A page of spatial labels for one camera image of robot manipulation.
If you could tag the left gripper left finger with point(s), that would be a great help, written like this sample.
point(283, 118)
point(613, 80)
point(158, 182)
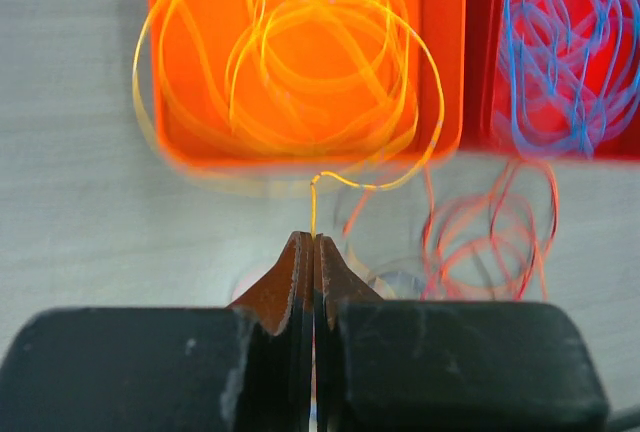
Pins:
point(243, 367)

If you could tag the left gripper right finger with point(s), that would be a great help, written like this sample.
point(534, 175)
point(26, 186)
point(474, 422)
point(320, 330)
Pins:
point(402, 365)

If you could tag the orange plastic box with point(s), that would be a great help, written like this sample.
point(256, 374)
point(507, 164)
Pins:
point(250, 82)

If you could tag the red plastic box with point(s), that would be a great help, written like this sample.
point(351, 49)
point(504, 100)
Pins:
point(552, 78)

